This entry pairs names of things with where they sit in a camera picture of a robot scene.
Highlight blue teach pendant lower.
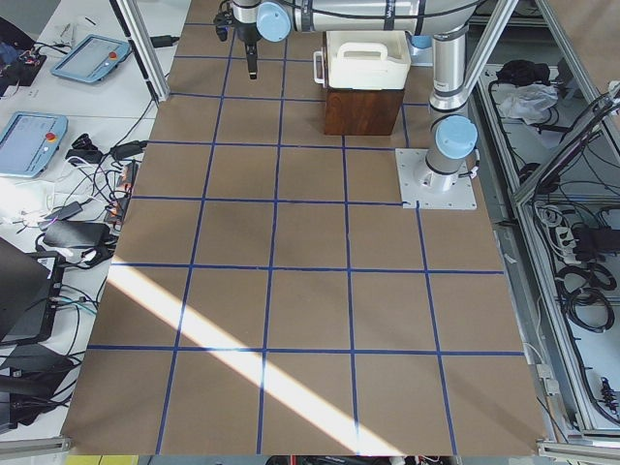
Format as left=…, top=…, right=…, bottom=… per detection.
left=1, top=111, right=69, bottom=178

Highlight blue teach pendant upper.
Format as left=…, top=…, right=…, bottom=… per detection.
left=50, top=34, right=132, bottom=84

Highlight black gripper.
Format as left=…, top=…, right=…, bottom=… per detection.
left=213, top=12, right=261, bottom=80

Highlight aluminium frame post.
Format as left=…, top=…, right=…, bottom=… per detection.
left=109, top=0, right=170, bottom=104

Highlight white plastic bin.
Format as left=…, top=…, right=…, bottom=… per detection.
left=325, top=31, right=411, bottom=90

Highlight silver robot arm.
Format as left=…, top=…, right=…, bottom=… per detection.
left=214, top=1, right=478, bottom=193

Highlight dark brown wooden cabinet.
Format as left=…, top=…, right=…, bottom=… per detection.
left=324, top=88, right=405, bottom=136

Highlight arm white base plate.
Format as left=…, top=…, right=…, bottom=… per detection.
left=395, top=148, right=478, bottom=210

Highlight blue teach pendant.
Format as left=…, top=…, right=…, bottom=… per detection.
left=50, top=34, right=132, bottom=84
left=1, top=111, right=69, bottom=178

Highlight crumpled white cloth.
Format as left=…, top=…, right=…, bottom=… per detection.
left=498, top=83, right=558, bottom=124

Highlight wooden drawer with white handle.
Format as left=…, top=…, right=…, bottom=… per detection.
left=312, top=50, right=326, bottom=87

